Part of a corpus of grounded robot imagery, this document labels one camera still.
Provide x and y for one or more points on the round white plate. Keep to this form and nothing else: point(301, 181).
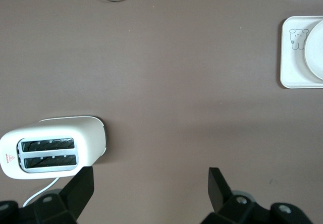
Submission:
point(315, 52)

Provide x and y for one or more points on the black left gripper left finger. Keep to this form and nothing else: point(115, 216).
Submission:
point(75, 191)

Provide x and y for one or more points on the white two-slot toaster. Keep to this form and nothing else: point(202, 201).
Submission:
point(85, 138)

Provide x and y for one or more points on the white tray with bear print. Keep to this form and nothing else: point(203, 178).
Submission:
point(292, 67)

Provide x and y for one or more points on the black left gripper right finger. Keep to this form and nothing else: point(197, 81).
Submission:
point(218, 191)

